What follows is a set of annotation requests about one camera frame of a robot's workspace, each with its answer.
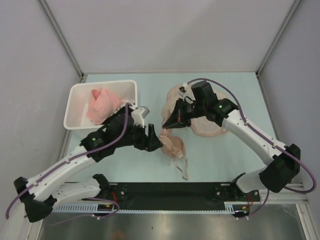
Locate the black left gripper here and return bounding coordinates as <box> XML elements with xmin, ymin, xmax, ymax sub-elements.
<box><xmin>115</xmin><ymin>120</ymin><xmax>163</xmax><ymax>152</ymax></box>

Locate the white plastic bin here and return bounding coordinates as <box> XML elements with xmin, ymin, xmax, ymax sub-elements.
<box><xmin>63</xmin><ymin>79</ymin><xmax>138</xmax><ymax>138</ymax></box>

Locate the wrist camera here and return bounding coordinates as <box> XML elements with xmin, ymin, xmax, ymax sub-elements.
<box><xmin>131</xmin><ymin>106</ymin><xmax>150</xmax><ymax>127</ymax></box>
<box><xmin>178</xmin><ymin>83</ymin><xmax>188</xmax><ymax>97</ymax></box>

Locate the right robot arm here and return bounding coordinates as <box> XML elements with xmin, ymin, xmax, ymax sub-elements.
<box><xmin>162</xmin><ymin>80</ymin><xmax>301</xmax><ymax>201</ymax></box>

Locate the floral mesh laundry bag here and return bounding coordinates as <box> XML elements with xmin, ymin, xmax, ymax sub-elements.
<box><xmin>161</xmin><ymin>83</ymin><xmax>232</xmax><ymax>138</ymax></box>

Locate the white slotted cable duct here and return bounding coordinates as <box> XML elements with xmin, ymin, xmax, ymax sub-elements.
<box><xmin>46</xmin><ymin>202</ymin><xmax>266</xmax><ymax>214</ymax></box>

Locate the aluminium frame rail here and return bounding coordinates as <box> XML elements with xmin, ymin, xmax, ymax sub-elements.
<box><xmin>259</xmin><ymin>183</ymin><xmax>309</xmax><ymax>205</ymax></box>

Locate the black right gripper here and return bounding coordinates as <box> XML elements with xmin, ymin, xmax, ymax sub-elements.
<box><xmin>163</xmin><ymin>98</ymin><xmax>206</xmax><ymax>130</ymax></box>

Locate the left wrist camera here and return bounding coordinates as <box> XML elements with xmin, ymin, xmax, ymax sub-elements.
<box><xmin>131</xmin><ymin>106</ymin><xmax>150</xmax><ymax>127</ymax></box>

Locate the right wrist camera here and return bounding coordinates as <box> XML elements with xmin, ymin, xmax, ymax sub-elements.
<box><xmin>178</xmin><ymin>83</ymin><xmax>188</xmax><ymax>97</ymax></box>

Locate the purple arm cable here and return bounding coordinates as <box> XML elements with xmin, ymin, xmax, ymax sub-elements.
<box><xmin>5</xmin><ymin>102</ymin><xmax>131</xmax><ymax>221</ymax></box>
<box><xmin>184</xmin><ymin>78</ymin><xmax>315</xmax><ymax>221</ymax></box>

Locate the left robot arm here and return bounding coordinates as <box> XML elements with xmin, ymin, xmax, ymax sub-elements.
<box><xmin>14</xmin><ymin>103</ymin><xmax>163</xmax><ymax>223</ymax></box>

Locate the pink cloth garment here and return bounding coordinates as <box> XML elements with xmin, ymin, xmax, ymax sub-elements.
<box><xmin>86</xmin><ymin>88</ymin><xmax>124</xmax><ymax>125</ymax></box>

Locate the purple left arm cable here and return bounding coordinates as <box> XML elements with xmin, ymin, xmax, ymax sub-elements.
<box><xmin>5</xmin><ymin>102</ymin><xmax>131</xmax><ymax>221</ymax></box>

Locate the beige lace bra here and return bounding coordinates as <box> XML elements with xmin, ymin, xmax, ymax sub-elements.
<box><xmin>158</xmin><ymin>129</ymin><xmax>189</xmax><ymax>181</ymax></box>

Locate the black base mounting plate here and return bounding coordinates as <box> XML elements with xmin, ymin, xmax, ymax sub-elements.
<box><xmin>104</xmin><ymin>182</ymin><xmax>261</xmax><ymax>212</ymax></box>

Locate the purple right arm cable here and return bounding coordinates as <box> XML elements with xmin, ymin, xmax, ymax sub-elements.
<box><xmin>184</xmin><ymin>78</ymin><xmax>315</xmax><ymax>221</ymax></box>

